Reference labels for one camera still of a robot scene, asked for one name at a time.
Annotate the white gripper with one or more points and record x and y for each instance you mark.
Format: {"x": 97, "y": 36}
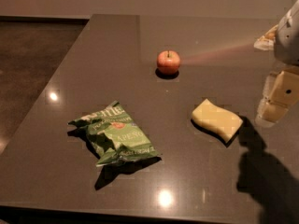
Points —
{"x": 288, "y": 39}

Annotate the green jalapeno chip bag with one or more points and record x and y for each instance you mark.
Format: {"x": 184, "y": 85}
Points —
{"x": 114, "y": 136}

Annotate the yellow sponge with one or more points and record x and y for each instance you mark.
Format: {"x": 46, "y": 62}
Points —
{"x": 217, "y": 120}

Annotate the red apple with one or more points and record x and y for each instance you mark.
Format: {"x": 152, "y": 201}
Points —
{"x": 168, "y": 62}

